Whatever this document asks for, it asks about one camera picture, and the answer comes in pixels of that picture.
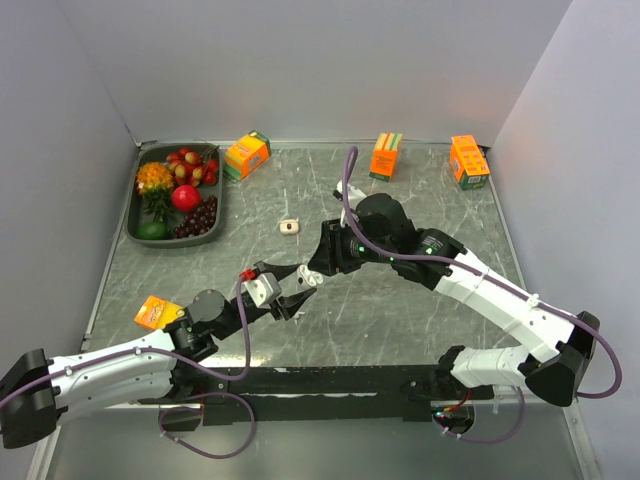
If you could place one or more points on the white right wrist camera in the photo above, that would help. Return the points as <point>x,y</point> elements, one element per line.
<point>354,197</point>

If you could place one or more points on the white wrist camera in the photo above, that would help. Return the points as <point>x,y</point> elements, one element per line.
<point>263,288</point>
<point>354,197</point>

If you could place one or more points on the orange yellow flower pineapple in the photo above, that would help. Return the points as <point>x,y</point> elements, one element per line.
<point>155,184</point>

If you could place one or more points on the orange sponge pack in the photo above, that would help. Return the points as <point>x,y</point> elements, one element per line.
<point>385,156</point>
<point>245,155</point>

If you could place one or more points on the orange sponge pack back middle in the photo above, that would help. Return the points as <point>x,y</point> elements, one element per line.
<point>385,156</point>

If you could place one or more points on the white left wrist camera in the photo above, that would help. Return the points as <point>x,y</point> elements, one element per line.
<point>263,288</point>

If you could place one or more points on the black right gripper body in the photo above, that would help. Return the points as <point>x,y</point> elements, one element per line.
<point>356,255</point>

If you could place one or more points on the orange box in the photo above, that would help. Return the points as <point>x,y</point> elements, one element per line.
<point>468,163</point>
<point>156,313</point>

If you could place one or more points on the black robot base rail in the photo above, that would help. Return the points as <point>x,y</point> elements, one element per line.
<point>405,392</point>

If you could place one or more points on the orange box front left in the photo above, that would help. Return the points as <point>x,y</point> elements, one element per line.
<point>156,313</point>

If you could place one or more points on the red apple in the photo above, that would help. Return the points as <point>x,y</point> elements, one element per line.
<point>186,198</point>

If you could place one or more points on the dark purple grape bunch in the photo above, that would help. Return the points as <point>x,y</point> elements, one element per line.
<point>200,220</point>

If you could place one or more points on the red yellow lychee bunch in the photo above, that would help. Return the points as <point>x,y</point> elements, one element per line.
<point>195,167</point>

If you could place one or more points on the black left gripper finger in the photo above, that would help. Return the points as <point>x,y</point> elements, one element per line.
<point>289,306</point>
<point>277,272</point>

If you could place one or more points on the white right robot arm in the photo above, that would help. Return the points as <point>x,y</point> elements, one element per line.
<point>555,348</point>

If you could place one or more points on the beige earbud charging case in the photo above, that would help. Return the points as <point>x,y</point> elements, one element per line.
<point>289,227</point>

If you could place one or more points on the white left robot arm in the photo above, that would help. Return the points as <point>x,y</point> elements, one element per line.
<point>40,393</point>

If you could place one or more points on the orange box back right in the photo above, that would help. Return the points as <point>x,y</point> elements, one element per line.
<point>468,163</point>

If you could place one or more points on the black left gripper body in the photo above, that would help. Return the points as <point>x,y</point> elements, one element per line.
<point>234,323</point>

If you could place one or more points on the white earbud charging case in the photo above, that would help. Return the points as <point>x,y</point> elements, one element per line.
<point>309,278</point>

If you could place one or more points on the dark grey fruit tray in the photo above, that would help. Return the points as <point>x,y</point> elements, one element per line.
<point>135,215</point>

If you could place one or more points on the green avocado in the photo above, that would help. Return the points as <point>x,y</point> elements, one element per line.
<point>153,231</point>

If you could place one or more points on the orange sponge pack back left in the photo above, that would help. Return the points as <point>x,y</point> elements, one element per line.
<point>245,155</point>

